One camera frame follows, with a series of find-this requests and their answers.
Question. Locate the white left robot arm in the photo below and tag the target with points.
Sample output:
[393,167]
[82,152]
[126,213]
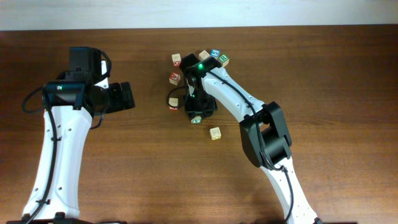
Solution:
[70,104]

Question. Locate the wooden block green R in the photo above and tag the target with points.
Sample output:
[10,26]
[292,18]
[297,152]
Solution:
[224,60]

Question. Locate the wooden block red bottom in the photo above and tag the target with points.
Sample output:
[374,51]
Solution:
[173,103]

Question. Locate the wooden block green V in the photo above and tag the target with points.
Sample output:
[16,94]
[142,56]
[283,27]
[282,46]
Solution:
[196,120]

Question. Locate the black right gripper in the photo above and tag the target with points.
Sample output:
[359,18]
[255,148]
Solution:
[200,109]

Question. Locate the wooden block red G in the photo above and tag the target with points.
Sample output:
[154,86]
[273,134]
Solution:
[176,59]

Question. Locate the wooden block red print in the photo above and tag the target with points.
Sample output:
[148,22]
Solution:
[203,55]

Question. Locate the wooden block red V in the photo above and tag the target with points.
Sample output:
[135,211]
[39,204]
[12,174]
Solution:
[174,78]

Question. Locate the wooden block yellow side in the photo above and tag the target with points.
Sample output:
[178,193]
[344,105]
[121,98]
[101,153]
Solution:
[215,133]

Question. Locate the wooden block blue S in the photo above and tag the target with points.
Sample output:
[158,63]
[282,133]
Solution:
[215,53]

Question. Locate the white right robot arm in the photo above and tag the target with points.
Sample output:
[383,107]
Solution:
[265,137]

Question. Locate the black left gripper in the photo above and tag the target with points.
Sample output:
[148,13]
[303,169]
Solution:
[117,102]

